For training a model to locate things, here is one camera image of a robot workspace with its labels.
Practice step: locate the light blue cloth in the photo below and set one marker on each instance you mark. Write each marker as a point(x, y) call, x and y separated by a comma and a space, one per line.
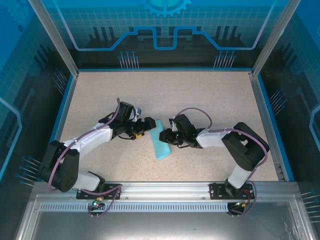
point(160, 148)

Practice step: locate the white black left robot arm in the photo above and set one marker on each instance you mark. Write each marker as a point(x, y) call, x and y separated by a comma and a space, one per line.
point(87, 140)

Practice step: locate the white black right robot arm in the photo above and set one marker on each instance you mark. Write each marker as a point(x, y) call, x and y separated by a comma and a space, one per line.
point(215, 140)

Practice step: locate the yellow power connector green light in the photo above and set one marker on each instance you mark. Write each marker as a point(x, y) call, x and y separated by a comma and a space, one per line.
point(241, 204)
point(96, 203)

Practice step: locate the grey metal tray panel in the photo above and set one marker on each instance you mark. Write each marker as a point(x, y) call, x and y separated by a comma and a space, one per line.
point(162, 225)

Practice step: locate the long aluminium mounting rail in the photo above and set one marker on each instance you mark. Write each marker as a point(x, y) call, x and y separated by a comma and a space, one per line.
point(165, 190)

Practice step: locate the thin aluminium table-edge rail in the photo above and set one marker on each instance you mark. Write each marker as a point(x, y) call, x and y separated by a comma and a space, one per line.
point(165, 70)

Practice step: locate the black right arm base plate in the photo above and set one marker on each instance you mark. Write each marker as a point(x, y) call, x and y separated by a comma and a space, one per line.
point(215, 191)

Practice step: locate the aluminium side rail blue edge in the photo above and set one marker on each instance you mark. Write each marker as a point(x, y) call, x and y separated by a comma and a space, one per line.
point(60, 125)
point(270, 125)

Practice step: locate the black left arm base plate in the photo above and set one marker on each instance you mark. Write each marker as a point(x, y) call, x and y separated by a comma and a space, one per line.
point(80, 195)

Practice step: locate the aluminium frame post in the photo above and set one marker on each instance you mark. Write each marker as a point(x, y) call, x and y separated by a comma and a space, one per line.
point(56, 37)
point(277, 32)

